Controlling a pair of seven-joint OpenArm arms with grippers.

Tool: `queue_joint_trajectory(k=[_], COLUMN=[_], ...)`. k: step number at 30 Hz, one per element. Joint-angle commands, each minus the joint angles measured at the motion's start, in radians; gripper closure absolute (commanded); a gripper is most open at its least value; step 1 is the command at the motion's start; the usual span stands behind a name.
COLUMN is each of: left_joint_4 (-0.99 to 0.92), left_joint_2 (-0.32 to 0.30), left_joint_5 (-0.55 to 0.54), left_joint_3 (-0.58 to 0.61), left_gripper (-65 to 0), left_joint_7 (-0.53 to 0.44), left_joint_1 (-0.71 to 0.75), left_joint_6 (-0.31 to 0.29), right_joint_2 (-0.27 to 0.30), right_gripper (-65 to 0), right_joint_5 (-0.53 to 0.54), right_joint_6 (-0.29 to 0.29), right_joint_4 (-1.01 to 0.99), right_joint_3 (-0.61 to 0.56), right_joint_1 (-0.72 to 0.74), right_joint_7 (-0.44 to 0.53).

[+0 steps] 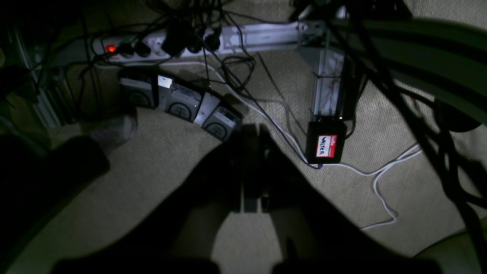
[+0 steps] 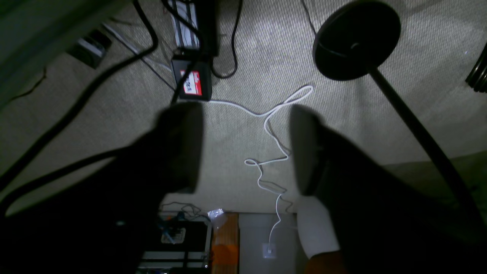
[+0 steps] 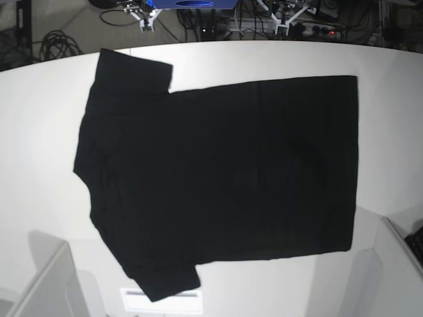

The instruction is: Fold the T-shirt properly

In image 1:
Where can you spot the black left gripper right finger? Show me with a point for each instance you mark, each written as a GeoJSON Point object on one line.
{"type": "Point", "coordinates": [313, 235]}

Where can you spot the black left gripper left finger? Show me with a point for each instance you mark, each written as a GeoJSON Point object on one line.
{"type": "Point", "coordinates": [178, 236]}

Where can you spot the black box with name sticker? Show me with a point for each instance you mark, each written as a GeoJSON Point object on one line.
{"type": "Point", "coordinates": [325, 141]}

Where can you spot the grey foot pedal right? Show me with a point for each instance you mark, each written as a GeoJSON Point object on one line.
{"type": "Point", "coordinates": [217, 117]}

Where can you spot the grey foot pedal left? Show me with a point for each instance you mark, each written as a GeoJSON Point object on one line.
{"type": "Point", "coordinates": [137, 88]}

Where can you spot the white power strip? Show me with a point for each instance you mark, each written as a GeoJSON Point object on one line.
{"type": "Point", "coordinates": [125, 50]}

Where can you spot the aluminium frame profile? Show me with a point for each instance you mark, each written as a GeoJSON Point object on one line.
{"type": "Point", "coordinates": [312, 41]}

